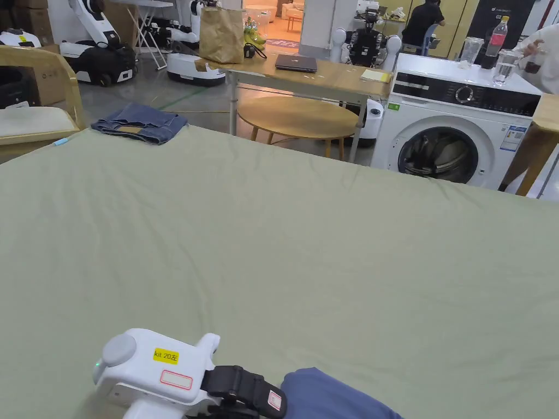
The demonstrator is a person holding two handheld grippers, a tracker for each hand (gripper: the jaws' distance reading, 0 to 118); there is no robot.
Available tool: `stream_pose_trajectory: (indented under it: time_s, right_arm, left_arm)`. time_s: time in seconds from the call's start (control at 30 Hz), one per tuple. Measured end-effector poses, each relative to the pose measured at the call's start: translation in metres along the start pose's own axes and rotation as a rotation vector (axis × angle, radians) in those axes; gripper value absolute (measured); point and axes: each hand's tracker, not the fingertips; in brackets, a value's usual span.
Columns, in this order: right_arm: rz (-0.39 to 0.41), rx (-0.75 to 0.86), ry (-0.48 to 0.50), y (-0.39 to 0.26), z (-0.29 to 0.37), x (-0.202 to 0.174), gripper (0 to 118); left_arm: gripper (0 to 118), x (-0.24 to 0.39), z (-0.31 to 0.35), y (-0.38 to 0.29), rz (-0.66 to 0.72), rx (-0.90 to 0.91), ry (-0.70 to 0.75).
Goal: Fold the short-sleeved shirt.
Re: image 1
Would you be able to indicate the white washing machine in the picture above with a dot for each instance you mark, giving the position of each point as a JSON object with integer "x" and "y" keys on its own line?
{"x": 441, "y": 109}

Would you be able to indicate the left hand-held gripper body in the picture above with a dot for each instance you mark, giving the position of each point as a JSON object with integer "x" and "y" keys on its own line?
{"x": 144, "y": 362}

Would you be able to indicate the stack of brown cartons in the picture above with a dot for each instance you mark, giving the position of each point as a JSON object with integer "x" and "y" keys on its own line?
{"x": 32, "y": 17}

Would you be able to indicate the black box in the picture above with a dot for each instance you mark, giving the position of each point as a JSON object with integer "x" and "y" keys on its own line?
{"x": 17, "y": 87}

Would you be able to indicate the white robot with black base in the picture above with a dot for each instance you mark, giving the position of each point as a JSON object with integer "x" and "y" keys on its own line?
{"x": 102, "y": 63}

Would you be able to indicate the dark blue shirt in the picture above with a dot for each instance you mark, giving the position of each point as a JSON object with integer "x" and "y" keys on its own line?
{"x": 327, "y": 397}

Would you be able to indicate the wooden armchair with cushion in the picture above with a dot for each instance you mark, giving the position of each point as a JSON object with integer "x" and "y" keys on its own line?
{"x": 30, "y": 124}

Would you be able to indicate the folded blue jeans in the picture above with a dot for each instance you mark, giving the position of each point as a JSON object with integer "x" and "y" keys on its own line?
{"x": 144, "y": 122}

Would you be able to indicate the black robot with white shoulders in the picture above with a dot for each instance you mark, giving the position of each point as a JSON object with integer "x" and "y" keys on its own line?
{"x": 367, "y": 41}

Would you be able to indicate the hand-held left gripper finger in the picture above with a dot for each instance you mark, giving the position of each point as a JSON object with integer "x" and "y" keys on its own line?
{"x": 231, "y": 412}
{"x": 264, "y": 390}

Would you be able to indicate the small white robot base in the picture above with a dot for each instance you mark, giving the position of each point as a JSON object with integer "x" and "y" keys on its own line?
{"x": 374, "y": 123}

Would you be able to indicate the bed with pale green sheet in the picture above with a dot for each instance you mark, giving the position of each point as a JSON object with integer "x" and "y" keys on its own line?
{"x": 262, "y": 244}

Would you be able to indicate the brown carton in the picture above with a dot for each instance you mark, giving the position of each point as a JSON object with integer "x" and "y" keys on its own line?
{"x": 50, "y": 85}

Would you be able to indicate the small pale blue strip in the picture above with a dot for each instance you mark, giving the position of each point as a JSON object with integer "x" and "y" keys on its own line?
{"x": 61, "y": 142}

